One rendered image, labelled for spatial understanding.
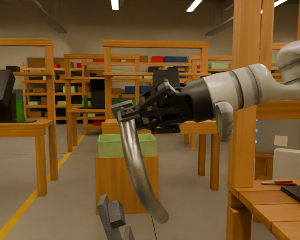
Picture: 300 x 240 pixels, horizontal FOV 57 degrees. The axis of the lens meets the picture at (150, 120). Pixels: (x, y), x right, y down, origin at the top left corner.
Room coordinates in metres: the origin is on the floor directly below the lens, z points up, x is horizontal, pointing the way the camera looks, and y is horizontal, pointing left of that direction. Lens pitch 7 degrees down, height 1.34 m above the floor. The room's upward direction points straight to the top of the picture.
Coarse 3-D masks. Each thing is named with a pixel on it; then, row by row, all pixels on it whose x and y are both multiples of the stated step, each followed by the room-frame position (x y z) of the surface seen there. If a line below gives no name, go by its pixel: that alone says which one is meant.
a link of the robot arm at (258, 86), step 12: (240, 72) 0.47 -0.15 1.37; (252, 72) 0.46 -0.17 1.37; (264, 72) 0.46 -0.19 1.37; (240, 84) 0.46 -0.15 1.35; (252, 84) 0.46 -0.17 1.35; (264, 84) 0.46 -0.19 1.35; (276, 84) 0.46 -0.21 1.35; (288, 84) 0.48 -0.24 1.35; (252, 96) 0.46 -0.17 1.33; (264, 96) 0.46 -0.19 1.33; (276, 96) 0.46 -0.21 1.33; (288, 96) 0.46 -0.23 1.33
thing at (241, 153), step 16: (240, 0) 1.24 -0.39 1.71; (256, 0) 1.24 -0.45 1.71; (240, 16) 1.23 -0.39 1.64; (256, 16) 1.24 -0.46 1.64; (240, 32) 1.23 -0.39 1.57; (256, 32) 1.24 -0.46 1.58; (240, 48) 1.23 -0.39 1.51; (256, 48) 1.24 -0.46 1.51; (240, 64) 1.23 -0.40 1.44; (240, 112) 1.23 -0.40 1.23; (256, 112) 1.24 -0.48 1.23; (240, 128) 1.23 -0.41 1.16; (240, 144) 1.23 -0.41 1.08; (240, 160) 1.23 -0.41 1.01; (240, 176) 1.23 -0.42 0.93
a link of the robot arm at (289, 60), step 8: (288, 48) 0.47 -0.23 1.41; (296, 48) 0.45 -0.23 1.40; (280, 56) 0.48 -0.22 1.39; (288, 56) 0.47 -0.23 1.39; (296, 56) 0.46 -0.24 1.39; (280, 64) 0.49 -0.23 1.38; (288, 64) 0.47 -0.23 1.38; (296, 64) 0.46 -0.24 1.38; (280, 72) 0.49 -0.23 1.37; (288, 72) 0.47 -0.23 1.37; (296, 72) 0.46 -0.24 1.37; (288, 80) 0.48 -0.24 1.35
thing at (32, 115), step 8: (56, 64) 9.92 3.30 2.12; (72, 64) 10.18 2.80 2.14; (80, 64) 9.99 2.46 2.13; (24, 80) 9.78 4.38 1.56; (32, 80) 9.80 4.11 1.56; (40, 80) 9.83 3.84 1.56; (56, 80) 9.88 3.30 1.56; (64, 80) 9.90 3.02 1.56; (72, 80) 9.93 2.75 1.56; (80, 80) 9.96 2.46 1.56; (24, 88) 9.77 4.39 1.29; (40, 88) 9.89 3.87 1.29; (64, 88) 9.94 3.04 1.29; (72, 88) 9.94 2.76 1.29; (80, 88) 10.03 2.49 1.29; (88, 88) 10.04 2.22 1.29; (24, 96) 9.77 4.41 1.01; (24, 104) 9.77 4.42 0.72; (32, 104) 9.83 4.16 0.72; (40, 104) 10.12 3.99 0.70; (56, 104) 10.12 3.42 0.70; (64, 104) 9.94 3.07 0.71; (72, 104) 10.12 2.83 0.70; (80, 104) 10.12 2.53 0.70; (88, 104) 10.01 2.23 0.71; (24, 112) 9.76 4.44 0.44; (32, 112) 9.86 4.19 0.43; (40, 112) 9.89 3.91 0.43
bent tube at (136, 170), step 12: (120, 108) 0.50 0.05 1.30; (132, 120) 0.49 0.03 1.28; (120, 132) 0.47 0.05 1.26; (132, 132) 0.46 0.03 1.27; (132, 144) 0.45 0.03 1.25; (132, 156) 0.44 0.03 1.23; (132, 168) 0.43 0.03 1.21; (144, 168) 0.44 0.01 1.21; (132, 180) 0.43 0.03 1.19; (144, 180) 0.43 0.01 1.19; (144, 192) 0.44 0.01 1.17; (144, 204) 0.45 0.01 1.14; (156, 204) 0.47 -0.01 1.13; (156, 216) 0.52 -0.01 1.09; (168, 216) 0.58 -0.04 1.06
